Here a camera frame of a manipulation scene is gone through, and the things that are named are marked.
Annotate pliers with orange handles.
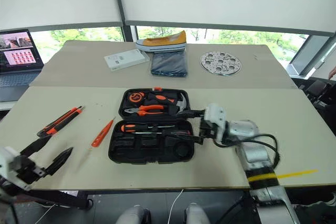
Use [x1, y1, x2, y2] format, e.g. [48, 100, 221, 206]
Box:
[124, 104, 166, 118]

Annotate thin white cable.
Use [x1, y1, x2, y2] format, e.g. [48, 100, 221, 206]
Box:
[167, 188, 185, 224]
[35, 202, 56, 224]

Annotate round perforated metal plate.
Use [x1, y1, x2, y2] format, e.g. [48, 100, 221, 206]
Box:
[199, 51, 242, 77]

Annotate open grey laptop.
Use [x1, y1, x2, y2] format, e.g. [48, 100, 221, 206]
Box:
[0, 28, 45, 103]

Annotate black office chair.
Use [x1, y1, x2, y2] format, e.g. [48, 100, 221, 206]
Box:
[291, 76, 336, 131]

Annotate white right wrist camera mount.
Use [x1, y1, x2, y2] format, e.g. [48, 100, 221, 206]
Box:
[203, 103, 227, 141]

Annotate black table frame bar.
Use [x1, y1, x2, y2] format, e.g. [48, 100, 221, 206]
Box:
[15, 189, 94, 210]

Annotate rounded grey shape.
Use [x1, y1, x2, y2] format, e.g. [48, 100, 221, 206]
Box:
[115, 205, 151, 224]
[183, 202, 211, 224]

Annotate orange black utility knife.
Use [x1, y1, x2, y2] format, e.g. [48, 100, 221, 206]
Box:
[36, 105, 86, 138]

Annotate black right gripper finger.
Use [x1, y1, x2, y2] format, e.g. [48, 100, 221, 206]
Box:
[176, 109, 206, 119]
[163, 131, 204, 145]

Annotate yellow tape strip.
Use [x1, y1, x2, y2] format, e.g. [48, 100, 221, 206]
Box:
[276, 169, 319, 180]

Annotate yellow canvas sneaker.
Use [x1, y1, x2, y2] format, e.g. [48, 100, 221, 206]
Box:
[134, 30, 188, 52]

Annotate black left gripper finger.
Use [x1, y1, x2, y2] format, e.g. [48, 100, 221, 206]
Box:
[46, 146, 74, 176]
[20, 135, 53, 157]

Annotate screwdriver orange black handle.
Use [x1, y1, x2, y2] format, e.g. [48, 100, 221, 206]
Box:
[120, 123, 176, 133]

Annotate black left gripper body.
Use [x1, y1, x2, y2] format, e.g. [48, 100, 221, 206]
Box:
[10, 155, 48, 184]

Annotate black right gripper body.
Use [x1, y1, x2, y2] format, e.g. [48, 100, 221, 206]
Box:
[199, 115, 219, 140]

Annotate folded dark blue cloth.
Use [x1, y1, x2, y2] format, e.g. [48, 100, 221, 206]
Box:
[150, 50, 190, 78]

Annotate orange voltage tester screwdriver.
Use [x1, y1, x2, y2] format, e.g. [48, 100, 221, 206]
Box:
[90, 116, 117, 148]

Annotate grey tilted window panel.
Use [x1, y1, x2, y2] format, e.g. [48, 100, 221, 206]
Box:
[288, 34, 336, 78]

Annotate orange round tape measure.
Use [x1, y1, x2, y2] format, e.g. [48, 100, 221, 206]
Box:
[128, 91, 146, 103]

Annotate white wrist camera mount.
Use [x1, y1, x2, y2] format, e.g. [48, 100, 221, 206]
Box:
[0, 146, 23, 191]
[203, 103, 227, 141]

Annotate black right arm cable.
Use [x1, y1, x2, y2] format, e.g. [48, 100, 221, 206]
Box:
[212, 133, 280, 173]

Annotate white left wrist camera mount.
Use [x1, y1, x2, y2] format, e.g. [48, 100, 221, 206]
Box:
[0, 146, 23, 191]

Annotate black plastic tool case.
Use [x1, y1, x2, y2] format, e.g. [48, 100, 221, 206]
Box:
[108, 87, 196, 165]

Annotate flat white cardboard box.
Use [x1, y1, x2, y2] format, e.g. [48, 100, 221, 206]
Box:
[103, 48, 150, 72]

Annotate claw hammer orange black handle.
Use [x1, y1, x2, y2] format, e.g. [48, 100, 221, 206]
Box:
[146, 92, 190, 113]

